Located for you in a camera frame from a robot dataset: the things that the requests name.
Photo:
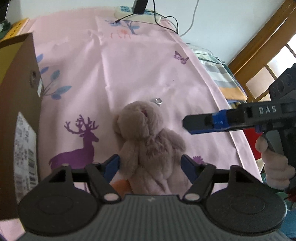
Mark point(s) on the wooden window frame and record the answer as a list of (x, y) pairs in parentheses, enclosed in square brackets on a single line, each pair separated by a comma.
[(268, 42)]

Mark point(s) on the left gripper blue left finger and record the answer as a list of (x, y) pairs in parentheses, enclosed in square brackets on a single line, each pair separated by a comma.
[(110, 167)]

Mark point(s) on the yellow flat box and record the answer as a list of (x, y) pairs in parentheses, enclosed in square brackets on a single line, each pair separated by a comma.
[(11, 30)]

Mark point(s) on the right hand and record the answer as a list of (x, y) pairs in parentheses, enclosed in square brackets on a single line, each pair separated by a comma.
[(277, 170)]

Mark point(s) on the black charger adapter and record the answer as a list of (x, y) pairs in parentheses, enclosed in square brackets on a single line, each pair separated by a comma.
[(139, 6)]

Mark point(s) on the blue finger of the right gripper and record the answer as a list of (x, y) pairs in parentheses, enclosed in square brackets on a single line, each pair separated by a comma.
[(206, 123)]

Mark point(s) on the pink teddy bear plush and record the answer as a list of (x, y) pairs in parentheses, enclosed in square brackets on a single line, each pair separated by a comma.
[(150, 158)]

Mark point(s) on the brown cardboard box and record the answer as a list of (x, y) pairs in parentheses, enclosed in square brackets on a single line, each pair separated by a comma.
[(21, 88)]

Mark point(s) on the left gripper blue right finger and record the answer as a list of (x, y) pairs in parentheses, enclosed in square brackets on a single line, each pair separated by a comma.
[(192, 167)]

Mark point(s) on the pink deer print bedsheet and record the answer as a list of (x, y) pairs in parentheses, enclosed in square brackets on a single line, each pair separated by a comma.
[(92, 67)]

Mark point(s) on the striped folded blanket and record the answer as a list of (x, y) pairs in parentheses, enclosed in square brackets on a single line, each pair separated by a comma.
[(220, 74)]

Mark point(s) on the red cardboard box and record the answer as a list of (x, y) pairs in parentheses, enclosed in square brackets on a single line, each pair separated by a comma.
[(252, 137)]

